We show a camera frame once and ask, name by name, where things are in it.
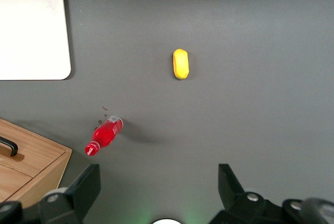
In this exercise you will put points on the wooden two-drawer cabinet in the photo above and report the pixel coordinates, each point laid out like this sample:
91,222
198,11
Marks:
34,156

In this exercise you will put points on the yellow lemon-shaped toy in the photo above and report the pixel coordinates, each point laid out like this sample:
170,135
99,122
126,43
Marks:
180,63

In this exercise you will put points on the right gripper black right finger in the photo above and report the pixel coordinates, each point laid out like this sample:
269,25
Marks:
232,190

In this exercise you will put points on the beige rectangular tray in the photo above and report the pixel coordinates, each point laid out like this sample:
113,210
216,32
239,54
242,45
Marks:
31,30

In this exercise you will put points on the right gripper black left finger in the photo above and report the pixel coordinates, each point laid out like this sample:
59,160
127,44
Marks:
83,187

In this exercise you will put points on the red coke bottle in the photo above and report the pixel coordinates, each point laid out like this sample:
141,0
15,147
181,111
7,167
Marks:
105,135

